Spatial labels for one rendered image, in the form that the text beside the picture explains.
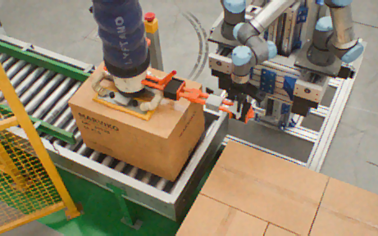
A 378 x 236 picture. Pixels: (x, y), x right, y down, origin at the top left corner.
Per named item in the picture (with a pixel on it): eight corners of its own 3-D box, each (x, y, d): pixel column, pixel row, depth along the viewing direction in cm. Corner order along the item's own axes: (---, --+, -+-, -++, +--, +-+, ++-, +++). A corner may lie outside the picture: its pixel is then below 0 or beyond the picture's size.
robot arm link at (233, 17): (226, 25, 227) (226, 4, 216) (220, 11, 235) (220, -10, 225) (248, 22, 228) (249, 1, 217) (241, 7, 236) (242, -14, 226)
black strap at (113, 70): (95, 68, 205) (93, 62, 202) (120, 39, 218) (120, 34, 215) (134, 82, 198) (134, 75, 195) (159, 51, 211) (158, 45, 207)
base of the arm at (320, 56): (311, 43, 228) (314, 29, 221) (339, 51, 223) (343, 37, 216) (302, 61, 220) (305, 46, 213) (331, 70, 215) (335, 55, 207)
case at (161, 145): (85, 146, 254) (66, 102, 224) (120, 100, 276) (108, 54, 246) (174, 182, 235) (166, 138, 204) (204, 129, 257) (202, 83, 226)
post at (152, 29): (160, 125, 332) (142, 22, 255) (164, 120, 335) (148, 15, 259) (167, 129, 329) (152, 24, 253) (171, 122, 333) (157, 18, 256)
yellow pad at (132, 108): (92, 100, 222) (89, 93, 218) (102, 88, 228) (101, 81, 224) (148, 121, 211) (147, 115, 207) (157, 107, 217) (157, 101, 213)
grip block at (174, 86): (161, 97, 208) (161, 88, 203) (171, 83, 213) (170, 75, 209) (177, 102, 205) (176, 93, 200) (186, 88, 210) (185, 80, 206)
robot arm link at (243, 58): (257, 52, 168) (238, 60, 166) (255, 72, 176) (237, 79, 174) (246, 41, 172) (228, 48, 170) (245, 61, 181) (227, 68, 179)
